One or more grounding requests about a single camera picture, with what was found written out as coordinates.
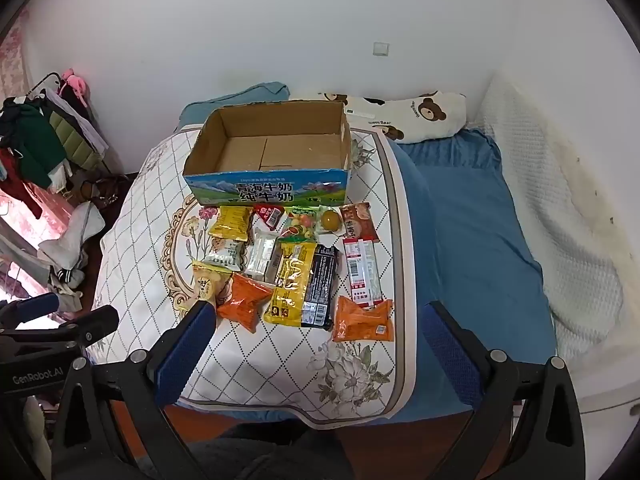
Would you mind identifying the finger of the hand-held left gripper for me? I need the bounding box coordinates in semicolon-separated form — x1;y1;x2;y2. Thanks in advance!
0;292;61;331
60;305;120;348

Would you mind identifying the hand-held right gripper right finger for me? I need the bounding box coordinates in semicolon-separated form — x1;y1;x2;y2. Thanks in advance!
420;300;588;480

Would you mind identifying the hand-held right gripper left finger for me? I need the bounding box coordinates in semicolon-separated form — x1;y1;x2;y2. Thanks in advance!
50;300;218;480

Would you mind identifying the red white strip packet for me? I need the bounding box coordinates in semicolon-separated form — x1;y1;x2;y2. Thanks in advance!
342;239;383;308

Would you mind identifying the braised egg packet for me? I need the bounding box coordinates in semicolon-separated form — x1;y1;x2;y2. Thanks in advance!
316;205;346;237

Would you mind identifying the large blue snack bag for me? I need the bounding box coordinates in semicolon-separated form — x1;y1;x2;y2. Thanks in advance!
182;100;352;207

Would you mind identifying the yellow chip packet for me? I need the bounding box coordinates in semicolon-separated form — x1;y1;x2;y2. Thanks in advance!
192;260;234;311

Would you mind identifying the white cloth pile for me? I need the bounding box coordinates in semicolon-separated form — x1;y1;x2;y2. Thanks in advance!
37;202;106;291

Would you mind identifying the orange snack packet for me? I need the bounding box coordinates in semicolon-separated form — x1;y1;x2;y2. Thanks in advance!
216;272;274;335
332;295;396;343

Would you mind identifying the floral printed quilt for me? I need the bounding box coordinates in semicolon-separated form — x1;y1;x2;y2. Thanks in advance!
92;127;421;431

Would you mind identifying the green white snack packet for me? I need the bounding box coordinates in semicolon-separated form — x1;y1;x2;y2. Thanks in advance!
202;236;246;268

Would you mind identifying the blue bed sheet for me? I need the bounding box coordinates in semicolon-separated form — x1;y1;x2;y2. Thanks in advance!
387;127;558;423

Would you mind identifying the silver snack packet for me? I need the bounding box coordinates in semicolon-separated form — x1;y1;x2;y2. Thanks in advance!
243;227;283;281

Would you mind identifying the large yellow snack packet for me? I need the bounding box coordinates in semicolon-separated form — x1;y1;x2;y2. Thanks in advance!
264;240;321;328

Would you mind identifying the small yellow snack packet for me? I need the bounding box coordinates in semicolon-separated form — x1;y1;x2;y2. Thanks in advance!
208;206;252;242

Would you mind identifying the black snack packet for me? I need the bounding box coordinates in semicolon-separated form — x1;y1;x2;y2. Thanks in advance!
301;245;340;331

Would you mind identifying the small red snack packet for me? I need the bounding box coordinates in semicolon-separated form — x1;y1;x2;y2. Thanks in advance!
252;204;286;231

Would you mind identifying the brown snack packet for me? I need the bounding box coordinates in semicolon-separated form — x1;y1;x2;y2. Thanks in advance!
340;202;378;243

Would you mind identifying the dark green jacket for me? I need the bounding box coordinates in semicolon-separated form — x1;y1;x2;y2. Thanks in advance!
0;102;68;188

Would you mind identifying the colourful candy packet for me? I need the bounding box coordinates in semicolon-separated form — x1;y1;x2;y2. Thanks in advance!
280;210;321;241

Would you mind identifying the olive puffer jacket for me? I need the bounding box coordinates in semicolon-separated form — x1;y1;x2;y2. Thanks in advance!
47;105;103;168

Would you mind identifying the bear print pillow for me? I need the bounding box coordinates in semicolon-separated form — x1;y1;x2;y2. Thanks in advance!
305;91;468;145

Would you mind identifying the blue folded towel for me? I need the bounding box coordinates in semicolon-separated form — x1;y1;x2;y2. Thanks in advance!
179;81;291;133

